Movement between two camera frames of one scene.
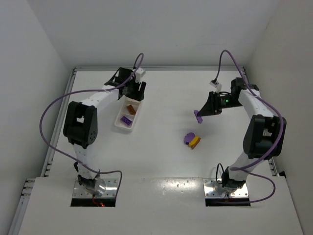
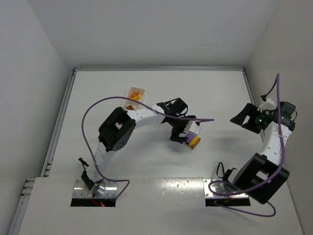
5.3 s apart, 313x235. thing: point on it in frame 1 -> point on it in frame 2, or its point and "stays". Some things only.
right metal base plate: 212,188 stays
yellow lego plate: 194,141 stays
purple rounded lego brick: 189,137 stays
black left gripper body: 136,88 -> 179,129
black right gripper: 215,103 -> 253,118
